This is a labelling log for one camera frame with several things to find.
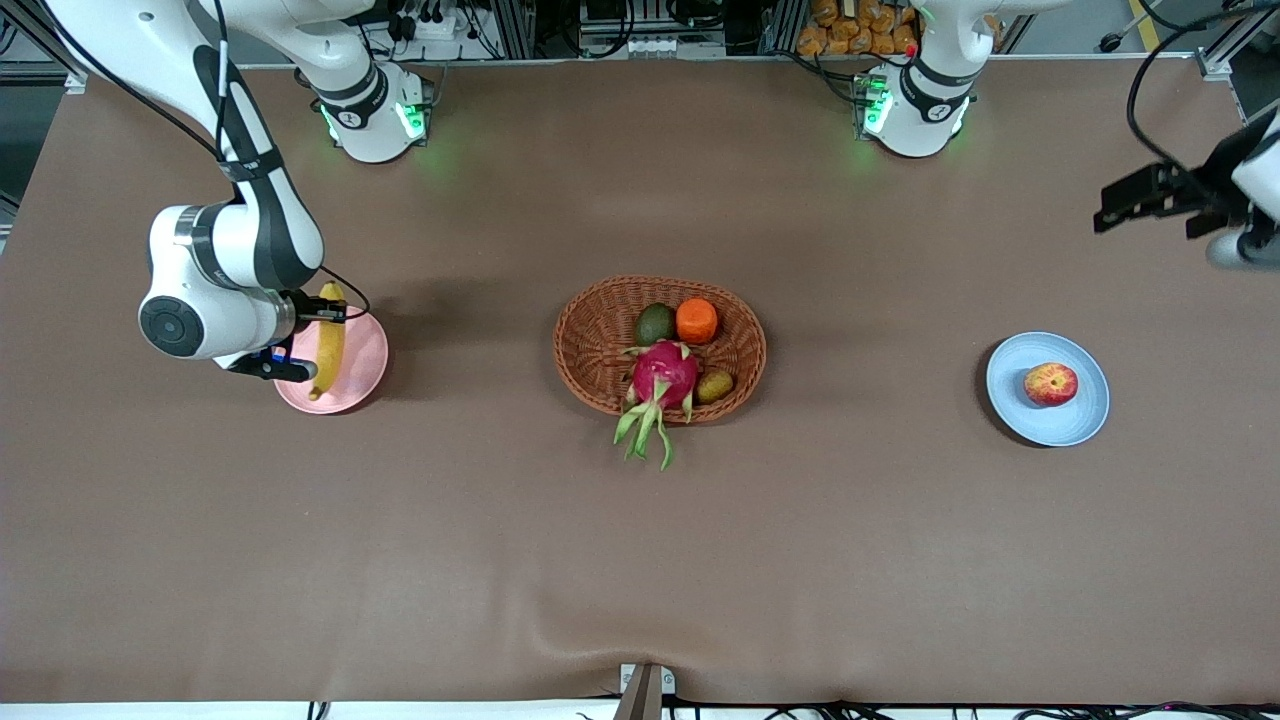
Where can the white power strip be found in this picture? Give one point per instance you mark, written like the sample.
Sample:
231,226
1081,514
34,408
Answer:
425,27

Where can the yellow banana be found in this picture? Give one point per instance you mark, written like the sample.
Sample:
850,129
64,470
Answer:
328,350

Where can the silver aluminium frame profile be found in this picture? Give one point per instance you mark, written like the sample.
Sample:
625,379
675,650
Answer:
1225,55

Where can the brown green kiwi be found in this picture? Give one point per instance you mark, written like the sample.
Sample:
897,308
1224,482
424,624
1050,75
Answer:
715,386

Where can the brown table cloth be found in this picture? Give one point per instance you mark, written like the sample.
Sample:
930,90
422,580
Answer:
640,560

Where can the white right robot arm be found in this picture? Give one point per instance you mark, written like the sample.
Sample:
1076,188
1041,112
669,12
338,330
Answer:
240,250

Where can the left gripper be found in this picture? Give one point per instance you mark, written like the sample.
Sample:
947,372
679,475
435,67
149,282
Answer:
1203,190

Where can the grey control box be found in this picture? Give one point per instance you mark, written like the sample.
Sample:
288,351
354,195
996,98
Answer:
650,35

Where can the orange tangerine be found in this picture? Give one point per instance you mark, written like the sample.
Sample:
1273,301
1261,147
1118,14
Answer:
697,321

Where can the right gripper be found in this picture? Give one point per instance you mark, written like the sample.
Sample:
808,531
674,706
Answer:
303,308

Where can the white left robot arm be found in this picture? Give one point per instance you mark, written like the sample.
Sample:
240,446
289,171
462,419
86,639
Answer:
920,120

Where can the brown wicker basket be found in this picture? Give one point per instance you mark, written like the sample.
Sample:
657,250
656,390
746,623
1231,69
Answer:
590,340

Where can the green avocado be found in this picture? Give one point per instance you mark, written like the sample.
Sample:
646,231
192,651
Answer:
655,325

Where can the pink plate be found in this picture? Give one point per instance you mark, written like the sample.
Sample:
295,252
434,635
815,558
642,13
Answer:
365,365

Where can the metal table edge bracket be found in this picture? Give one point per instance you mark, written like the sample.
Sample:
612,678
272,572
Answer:
642,692

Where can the red yellow apple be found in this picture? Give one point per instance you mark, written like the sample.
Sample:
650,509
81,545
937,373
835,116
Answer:
1050,384

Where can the pink dragon fruit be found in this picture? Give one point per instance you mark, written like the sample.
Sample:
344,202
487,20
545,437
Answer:
663,375

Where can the blue plate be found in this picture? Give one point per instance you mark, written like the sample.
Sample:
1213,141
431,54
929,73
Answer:
1010,400

